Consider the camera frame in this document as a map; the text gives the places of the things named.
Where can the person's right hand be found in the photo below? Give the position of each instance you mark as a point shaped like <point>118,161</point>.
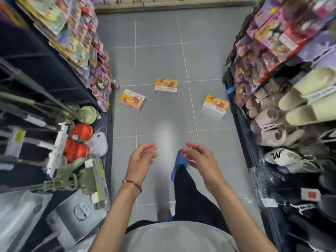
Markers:
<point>207,167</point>

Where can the person's left hand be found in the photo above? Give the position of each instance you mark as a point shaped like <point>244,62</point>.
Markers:
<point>140,165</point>

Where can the white yellow snack box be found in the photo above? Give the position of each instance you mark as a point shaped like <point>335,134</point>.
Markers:
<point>132,98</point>
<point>166,85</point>
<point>215,103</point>

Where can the person's left forearm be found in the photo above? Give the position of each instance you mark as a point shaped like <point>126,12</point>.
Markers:
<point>115,223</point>

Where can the person's right forearm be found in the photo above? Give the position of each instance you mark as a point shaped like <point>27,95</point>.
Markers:
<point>241,223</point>

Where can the blue rubber slipper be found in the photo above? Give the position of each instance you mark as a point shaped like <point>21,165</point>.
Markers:
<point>179,161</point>
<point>164,214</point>

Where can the black trousers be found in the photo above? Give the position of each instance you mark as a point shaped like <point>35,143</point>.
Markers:
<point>191,202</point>

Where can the white round mop pad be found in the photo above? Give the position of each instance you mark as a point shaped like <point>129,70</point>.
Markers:
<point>99,144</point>

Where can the clear plastic bag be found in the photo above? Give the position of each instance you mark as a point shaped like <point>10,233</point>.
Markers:
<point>260,181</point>

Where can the green white mop set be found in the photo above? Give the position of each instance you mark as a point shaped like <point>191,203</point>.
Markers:
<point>86,181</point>

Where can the orange mop part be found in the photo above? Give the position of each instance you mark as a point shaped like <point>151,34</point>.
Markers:
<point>81,132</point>

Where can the white paper hang tag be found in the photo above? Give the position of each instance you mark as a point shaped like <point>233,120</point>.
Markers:
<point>269,203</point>

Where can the green round mop head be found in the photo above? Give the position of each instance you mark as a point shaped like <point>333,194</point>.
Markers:
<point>88,115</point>

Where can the grey shirt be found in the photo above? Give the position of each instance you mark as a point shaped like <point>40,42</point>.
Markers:
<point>178,238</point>

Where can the grey appliance carton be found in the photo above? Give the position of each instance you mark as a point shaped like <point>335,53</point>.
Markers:
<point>68,223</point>

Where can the white red label tag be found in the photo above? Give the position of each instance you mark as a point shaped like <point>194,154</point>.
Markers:
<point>311,194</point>

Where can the rack of hanging slippers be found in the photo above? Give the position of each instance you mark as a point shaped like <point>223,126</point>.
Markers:
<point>309,86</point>

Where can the rack of mops and brooms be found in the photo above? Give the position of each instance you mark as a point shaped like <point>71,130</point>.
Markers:
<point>26,83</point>

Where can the strip of colourful hanging packets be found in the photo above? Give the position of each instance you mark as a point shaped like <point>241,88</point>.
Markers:
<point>65,36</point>

